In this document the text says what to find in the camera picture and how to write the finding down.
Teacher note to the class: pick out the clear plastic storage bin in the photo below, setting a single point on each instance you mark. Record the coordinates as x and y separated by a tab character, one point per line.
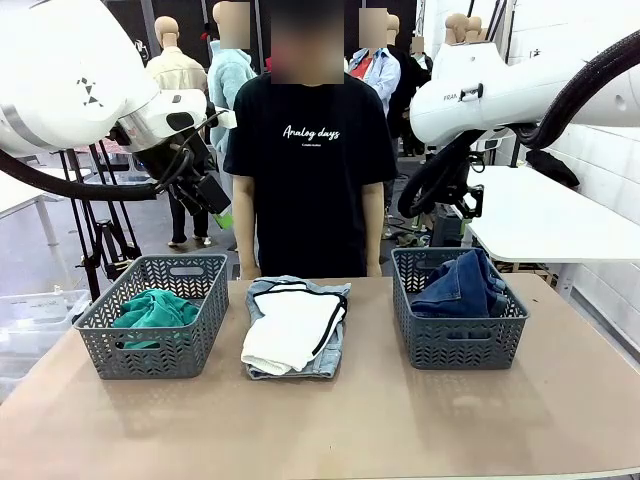
40	315

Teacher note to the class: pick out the person's left forearm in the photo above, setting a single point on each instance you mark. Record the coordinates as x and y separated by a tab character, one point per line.
373	225

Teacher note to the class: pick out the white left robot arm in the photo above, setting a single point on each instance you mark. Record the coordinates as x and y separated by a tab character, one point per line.
60	75

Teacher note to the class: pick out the black garment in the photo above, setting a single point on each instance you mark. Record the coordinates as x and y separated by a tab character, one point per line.
550	167

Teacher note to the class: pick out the light blue denim shorts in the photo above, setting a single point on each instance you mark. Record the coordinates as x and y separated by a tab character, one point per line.
330	357

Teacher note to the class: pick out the green top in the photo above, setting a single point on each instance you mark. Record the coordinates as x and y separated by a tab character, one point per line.
155	310

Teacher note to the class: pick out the mannequin in blue fleece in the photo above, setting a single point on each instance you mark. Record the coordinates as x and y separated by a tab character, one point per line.
225	75

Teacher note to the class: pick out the grey plastic woven basket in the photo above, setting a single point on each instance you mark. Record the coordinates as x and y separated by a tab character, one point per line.
465	345
150	355

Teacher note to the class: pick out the person's left hand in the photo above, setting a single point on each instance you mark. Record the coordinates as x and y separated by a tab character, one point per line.
374	271

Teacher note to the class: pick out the white shorts with black trim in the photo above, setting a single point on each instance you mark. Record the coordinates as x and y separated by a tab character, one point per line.
290	325

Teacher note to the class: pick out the white side table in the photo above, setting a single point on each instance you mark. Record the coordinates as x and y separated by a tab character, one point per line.
20	202

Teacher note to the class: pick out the person's right forearm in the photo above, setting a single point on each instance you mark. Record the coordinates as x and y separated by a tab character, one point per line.
246	220

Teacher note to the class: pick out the person in black t-shirt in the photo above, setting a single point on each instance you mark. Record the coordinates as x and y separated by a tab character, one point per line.
310	200

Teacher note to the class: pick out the mannequin in cream shirt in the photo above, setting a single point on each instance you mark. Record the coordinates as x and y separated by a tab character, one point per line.
175	70

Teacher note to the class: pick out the black camera tripod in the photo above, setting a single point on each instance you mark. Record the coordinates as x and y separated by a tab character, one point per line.
82	225

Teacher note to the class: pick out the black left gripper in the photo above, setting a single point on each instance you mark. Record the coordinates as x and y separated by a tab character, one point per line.
175	157

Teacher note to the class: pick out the person's right hand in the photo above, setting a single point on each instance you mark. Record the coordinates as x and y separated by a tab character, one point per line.
250	272

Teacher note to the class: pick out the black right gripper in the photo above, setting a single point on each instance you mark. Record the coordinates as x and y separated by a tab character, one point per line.
470	200

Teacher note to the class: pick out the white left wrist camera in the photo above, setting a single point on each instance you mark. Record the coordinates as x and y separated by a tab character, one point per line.
227	118

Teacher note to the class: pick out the mannequin in black shirt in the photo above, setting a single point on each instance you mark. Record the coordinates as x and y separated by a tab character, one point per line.
475	27

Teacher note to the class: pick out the dark blue denim shorts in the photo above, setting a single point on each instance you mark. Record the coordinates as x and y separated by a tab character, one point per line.
460	295

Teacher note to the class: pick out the mannequin in white shirt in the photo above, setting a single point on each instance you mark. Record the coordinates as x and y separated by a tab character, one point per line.
456	27

